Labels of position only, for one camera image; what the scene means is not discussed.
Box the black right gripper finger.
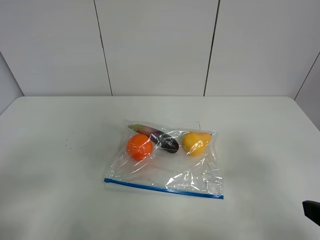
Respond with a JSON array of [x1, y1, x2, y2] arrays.
[[302, 200, 320, 223]]

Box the dark purple eggplant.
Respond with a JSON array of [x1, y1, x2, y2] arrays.
[[128, 124, 180, 154]]

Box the yellow pear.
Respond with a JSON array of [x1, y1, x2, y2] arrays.
[[182, 131, 212, 157]]

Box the clear plastic zip bag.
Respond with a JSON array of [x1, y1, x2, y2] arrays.
[[104, 121, 224, 199]]

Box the orange fruit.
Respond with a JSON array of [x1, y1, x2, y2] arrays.
[[126, 134, 153, 162]]

